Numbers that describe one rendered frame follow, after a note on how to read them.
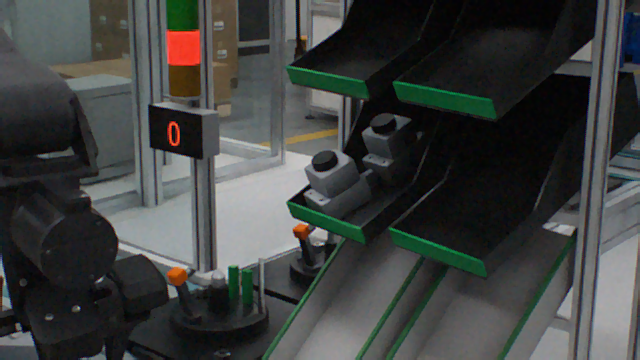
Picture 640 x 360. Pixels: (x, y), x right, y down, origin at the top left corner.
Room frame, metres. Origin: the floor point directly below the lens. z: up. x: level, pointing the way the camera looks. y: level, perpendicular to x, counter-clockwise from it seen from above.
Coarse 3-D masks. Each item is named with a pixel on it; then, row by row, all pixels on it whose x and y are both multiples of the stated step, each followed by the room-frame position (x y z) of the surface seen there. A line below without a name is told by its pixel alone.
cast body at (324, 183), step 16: (320, 160) 1.04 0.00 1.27; (336, 160) 1.04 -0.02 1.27; (352, 160) 1.04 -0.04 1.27; (320, 176) 1.03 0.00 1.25; (336, 176) 1.03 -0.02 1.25; (352, 176) 1.04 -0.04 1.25; (368, 176) 1.07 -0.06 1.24; (304, 192) 1.06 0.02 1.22; (320, 192) 1.04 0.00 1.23; (336, 192) 1.03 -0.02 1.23; (352, 192) 1.04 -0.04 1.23; (368, 192) 1.05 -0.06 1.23; (320, 208) 1.03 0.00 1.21; (336, 208) 1.03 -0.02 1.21; (352, 208) 1.04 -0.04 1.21
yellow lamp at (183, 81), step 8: (168, 64) 1.47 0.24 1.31; (200, 64) 1.48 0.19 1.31; (168, 72) 1.47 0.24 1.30; (176, 72) 1.45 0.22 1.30; (184, 72) 1.45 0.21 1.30; (192, 72) 1.46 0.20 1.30; (200, 72) 1.47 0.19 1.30; (168, 80) 1.47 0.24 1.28; (176, 80) 1.45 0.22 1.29; (184, 80) 1.45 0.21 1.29; (192, 80) 1.45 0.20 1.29; (200, 80) 1.47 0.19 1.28; (176, 88) 1.45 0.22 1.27; (184, 88) 1.45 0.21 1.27; (192, 88) 1.45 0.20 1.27; (200, 88) 1.47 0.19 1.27; (176, 96) 1.45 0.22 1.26; (184, 96) 1.45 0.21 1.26; (192, 96) 1.46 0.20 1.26
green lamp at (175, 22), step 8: (168, 0) 1.46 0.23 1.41; (176, 0) 1.45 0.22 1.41; (184, 0) 1.45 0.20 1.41; (192, 0) 1.46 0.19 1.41; (168, 8) 1.46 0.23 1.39; (176, 8) 1.45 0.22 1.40; (184, 8) 1.45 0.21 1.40; (192, 8) 1.46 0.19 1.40; (168, 16) 1.46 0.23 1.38; (176, 16) 1.45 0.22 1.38; (184, 16) 1.45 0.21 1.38; (192, 16) 1.46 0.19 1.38; (168, 24) 1.46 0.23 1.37; (176, 24) 1.45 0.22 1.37; (184, 24) 1.45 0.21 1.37; (192, 24) 1.46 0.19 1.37
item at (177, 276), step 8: (168, 272) 1.20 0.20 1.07; (176, 272) 1.20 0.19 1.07; (184, 272) 1.20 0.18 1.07; (192, 272) 1.22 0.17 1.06; (176, 280) 1.19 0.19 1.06; (184, 280) 1.20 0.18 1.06; (176, 288) 1.21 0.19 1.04; (184, 288) 1.20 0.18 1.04; (184, 296) 1.20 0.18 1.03; (184, 304) 1.21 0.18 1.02; (192, 304) 1.22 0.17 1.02; (192, 312) 1.21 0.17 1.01
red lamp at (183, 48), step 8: (168, 32) 1.46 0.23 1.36; (176, 32) 1.45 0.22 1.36; (184, 32) 1.45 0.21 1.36; (192, 32) 1.46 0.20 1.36; (168, 40) 1.46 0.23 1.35; (176, 40) 1.45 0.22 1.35; (184, 40) 1.45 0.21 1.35; (192, 40) 1.46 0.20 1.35; (168, 48) 1.46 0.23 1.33; (176, 48) 1.45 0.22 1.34; (184, 48) 1.45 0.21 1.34; (192, 48) 1.46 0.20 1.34; (168, 56) 1.46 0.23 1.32; (176, 56) 1.45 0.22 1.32; (184, 56) 1.45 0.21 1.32; (192, 56) 1.46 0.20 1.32; (200, 56) 1.47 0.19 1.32; (176, 64) 1.45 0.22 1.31; (184, 64) 1.45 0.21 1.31; (192, 64) 1.46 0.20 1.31
